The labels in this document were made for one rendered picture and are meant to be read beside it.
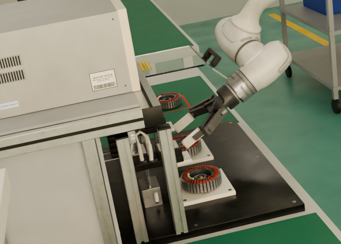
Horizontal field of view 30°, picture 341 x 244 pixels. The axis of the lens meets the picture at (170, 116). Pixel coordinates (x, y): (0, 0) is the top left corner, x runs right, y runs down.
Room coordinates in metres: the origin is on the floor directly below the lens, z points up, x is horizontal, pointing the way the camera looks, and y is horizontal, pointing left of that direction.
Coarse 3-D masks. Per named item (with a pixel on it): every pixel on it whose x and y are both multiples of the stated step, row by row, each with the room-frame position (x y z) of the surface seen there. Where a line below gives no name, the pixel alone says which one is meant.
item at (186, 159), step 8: (176, 144) 1.56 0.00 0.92; (160, 152) 1.53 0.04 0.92; (176, 152) 1.54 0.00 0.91; (184, 152) 1.59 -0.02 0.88; (136, 160) 1.55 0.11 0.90; (144, 160) 1.54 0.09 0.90; (160, 160) 1.53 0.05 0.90; (184, 160) 1.54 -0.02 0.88; (136, 168) 1.52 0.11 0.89; (144, 168) 1.52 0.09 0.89
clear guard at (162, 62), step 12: (180, 48) 1.99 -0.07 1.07; (192, 48) 1.97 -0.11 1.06; (144, 60) 1.92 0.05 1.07; (156, 60) 1.90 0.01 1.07; (168, 60) 1.88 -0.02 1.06; (180, 60) 1.85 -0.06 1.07; (192, 60) 1.83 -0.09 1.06; (204, 60) 1.83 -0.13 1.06; (144, 72) 1.80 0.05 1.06; (156, 72) 1.77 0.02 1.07; (168, 72) 1.76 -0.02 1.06
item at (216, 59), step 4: (208, 48) 1.95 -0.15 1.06; (208, 52) 1.94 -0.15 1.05; (212, 52) 1.90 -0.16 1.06; (204, 56) 1.94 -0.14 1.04; (208, 56) 1.94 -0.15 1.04; (216, 56) 1.85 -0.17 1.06; (212, 60) 1.85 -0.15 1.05; (216, 60) 1.85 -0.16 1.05; (212, 64) 1.85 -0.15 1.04; (216, 64) 1.85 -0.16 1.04
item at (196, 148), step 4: (180, 136) 1.85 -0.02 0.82; (184, 136) 1.85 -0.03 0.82; (180, 140) 1.84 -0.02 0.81; (200, 140) 1.81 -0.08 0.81; (180, 144) 1.82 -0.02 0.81; (196, 144) 1.78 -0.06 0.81; (200, 144) 1.80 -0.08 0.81; (184, 148) 1.77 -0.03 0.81; (188, 148) 1.76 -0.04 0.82; (192, 148) 1.76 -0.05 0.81; (196, 148) 1.77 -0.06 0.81; (200, 148) 1.79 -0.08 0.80; (188, 152) 1.76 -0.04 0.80; (192, 152) 1.76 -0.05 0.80; (196, 152) 1.78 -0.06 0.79
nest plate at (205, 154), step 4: (204, 144) 1.85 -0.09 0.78; (204, 148) 1.82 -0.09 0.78; (208, 148) 1.81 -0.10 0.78; (200, 152) 1.79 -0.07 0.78; (204, 152) 1.79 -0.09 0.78; (208, 152) 1.78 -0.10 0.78; (192, 156) 1.77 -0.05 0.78; (196, 156) 1.77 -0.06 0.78; (200, 156) 1.76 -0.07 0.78; (204, 156) 1.76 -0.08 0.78; (208, 156) 1.75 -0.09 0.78; (212, 156) 1.75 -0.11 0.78; (192, 160) 1.74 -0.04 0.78; (196, 160) 1.74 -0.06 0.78; (200, 160) 1.74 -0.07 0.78; (204, 160) 1.75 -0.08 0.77; (208, 160) 1.75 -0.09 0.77; (184, 164) 1.74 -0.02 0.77; (188, 164) 1.74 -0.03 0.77
